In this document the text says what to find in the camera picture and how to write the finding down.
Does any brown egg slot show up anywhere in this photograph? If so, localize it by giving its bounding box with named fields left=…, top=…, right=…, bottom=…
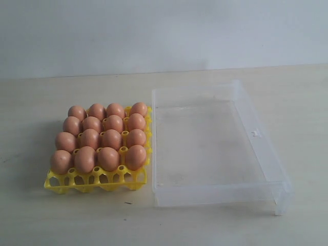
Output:
left=88, top=103, right=107, bottom=121
left=130, top=102, right=148, bottom=117
left=106, top=103, right=126, bottom=119
left=68, top=105, right=87, bottom=121

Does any brown egg column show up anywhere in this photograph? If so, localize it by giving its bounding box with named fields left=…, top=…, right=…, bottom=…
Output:
left=82, top=116, right=103, bottom=133

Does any brown egg mid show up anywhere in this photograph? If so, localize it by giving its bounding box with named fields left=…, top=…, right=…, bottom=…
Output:
left=78, top=129, right=100, bottom=150

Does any clear plastic bin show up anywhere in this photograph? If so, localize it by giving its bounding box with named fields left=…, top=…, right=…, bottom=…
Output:
left=152, top=80, right=293, bottom=215

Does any yellow plastic egg tray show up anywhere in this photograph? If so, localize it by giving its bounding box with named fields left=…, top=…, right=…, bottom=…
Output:
left=44, top=106, right=152, bottom=194

